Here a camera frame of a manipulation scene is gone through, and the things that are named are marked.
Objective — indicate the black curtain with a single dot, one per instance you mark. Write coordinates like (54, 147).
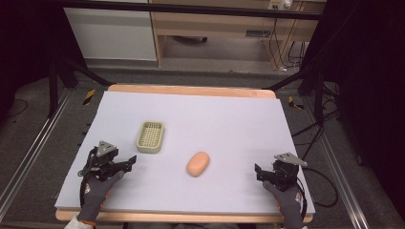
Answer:
(366, 79)
(28, 47)

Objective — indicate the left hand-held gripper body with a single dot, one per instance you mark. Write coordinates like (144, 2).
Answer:
(103, 159)

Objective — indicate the white cabinet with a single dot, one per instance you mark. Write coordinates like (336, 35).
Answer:
(111, 35)

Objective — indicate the black crossbar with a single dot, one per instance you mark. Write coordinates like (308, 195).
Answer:
(191, 9)

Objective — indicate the yellow black floor tape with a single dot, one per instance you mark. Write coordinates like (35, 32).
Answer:
(295, 103)
(89, 97)

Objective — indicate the pale green soap dish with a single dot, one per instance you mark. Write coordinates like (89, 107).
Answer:
(150, 136)

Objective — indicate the metal floor rail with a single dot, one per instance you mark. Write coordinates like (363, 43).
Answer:
(337, 171)
(28, 152)

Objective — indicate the person's right hand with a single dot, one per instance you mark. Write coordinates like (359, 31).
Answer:
(286, 203)

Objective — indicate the person's left hand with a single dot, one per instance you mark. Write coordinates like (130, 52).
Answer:
(95, 194)

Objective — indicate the wooden desk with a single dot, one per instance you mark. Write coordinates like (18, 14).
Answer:
(223, 28)

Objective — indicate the white table mat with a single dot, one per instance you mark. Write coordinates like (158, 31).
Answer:
(191, 143)

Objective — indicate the black metal stand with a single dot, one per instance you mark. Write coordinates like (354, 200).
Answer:
(60, 82)
(313, 86)

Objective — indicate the wooden table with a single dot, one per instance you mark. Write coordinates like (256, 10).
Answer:
(191, 90)

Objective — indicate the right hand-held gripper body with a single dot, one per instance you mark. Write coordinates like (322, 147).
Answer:
(283, 170)

